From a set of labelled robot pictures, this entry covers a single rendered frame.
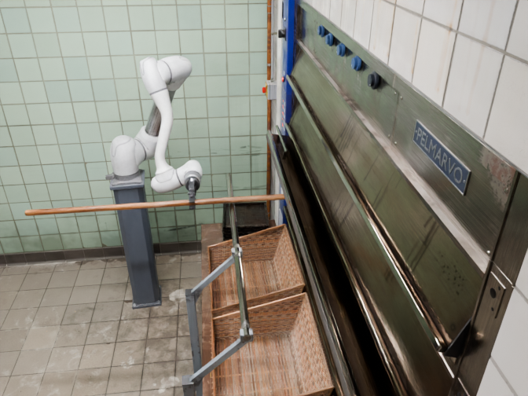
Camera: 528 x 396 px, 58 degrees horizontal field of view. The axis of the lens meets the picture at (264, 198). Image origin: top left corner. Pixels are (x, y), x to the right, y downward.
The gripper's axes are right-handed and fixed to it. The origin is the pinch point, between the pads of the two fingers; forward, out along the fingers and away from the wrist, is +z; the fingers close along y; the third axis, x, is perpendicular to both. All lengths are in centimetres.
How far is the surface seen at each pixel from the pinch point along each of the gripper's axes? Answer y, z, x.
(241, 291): 2, 67, -20
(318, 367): 40, 74, -51
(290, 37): -71, -38, -54
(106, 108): -9, -120, 60
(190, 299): 26.8, 41.5, 2.2
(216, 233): 61, -59, -11
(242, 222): 41, -41, -27
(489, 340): -61, 155, -56
